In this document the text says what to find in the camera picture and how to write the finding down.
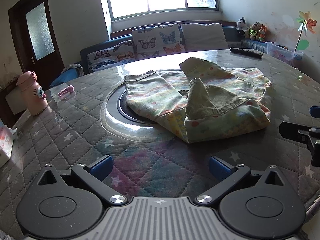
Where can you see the round black table burner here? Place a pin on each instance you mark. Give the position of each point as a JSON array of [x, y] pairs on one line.
[[123, 105]]

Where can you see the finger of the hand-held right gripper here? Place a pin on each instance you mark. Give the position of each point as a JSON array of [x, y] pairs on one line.
[[293, 130], [315, 111]]

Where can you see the black and white cow plush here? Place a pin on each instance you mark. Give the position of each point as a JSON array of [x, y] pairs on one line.
[[241, 26]]

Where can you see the grey quilted star table cover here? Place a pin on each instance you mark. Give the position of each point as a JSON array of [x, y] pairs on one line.
[[75, 135]]

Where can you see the large butterfly print cushion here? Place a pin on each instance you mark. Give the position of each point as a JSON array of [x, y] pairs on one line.
[[155, 41]]

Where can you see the white paper box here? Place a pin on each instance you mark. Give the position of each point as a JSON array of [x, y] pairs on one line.
[[6, 145]]

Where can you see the colourful patterned children's pants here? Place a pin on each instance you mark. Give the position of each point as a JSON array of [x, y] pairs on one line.
[[155, 97]]

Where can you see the pink cartoon water bottle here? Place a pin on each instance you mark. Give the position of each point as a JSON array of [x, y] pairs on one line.
[[32, 97]]

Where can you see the brown bear plush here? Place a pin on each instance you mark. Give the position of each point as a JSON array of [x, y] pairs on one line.
[[254, 31]]

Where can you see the plain white cushion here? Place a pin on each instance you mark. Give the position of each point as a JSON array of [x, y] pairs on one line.
[[203, 37]]

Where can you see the clear plastic storage box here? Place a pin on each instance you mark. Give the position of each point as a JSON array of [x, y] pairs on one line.
[[282, 53]]

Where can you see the low butterfly print cushion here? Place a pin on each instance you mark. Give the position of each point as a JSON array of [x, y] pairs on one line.
[[110, 57]]

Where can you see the white board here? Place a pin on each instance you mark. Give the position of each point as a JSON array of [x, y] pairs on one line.
[[15, 100]]

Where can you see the dark door with frosted glass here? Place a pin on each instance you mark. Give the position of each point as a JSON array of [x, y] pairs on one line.
[[18, 42]]

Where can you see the orange fox plush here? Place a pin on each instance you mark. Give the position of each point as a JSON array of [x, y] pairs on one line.
[[262, 33]]

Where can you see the black remote control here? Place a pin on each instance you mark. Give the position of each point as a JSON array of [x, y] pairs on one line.
[[246, 53]]

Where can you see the blue sofa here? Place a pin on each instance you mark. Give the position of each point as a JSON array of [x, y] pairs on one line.
[[100, 46]]

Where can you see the colourful pinwheel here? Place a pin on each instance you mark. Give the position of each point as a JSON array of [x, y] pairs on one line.
[[306, 21]]

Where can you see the grey cloth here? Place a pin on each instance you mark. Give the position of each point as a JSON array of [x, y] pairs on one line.
[[75, 68]]

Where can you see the blue cushion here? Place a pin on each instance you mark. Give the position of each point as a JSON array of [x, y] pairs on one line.
[[62, 76]]

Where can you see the small pink object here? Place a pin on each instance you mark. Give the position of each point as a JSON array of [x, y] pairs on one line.
[[66, 91]]

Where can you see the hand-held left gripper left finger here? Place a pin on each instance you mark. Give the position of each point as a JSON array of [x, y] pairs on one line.
[[101, 168]]

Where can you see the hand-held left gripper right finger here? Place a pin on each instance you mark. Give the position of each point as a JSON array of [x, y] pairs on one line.
[[219, 168]]

